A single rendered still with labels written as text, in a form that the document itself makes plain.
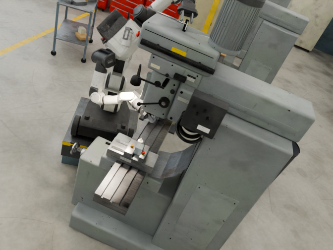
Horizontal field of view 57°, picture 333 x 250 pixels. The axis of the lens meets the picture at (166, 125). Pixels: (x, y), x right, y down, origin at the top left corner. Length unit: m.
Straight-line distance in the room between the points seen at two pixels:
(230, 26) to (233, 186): 1.00
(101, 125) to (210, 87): 1.44
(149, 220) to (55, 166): 1.22
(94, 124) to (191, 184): 1.25
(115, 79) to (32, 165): 1.25
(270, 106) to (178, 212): 1.04
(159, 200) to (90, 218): 0.66
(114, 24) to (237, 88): 1.02
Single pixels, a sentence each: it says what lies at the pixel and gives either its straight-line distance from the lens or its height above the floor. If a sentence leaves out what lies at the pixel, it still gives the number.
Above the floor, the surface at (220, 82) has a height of 1.73.
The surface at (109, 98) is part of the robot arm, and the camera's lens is 2.30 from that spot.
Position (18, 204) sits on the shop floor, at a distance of 3.07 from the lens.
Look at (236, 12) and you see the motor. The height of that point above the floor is 2.11.
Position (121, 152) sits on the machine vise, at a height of 0.98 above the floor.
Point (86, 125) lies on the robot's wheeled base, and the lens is 2.97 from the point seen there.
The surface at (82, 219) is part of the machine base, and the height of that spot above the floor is 0.19.
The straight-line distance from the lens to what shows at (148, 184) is 2.34.
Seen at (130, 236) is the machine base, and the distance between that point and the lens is 2.74.
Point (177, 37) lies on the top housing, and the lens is 1.76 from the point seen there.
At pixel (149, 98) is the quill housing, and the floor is 1.43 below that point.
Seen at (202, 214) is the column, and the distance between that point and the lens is 2.31.
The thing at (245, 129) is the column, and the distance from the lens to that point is 1.85.
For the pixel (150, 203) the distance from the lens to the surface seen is 2.50.
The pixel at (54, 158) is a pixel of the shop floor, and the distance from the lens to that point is 3.43.
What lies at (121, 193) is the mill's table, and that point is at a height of 0.91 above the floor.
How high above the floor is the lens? 2.49
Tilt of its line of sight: 36 degrees down
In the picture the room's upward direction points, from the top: 22 degrees clockwise
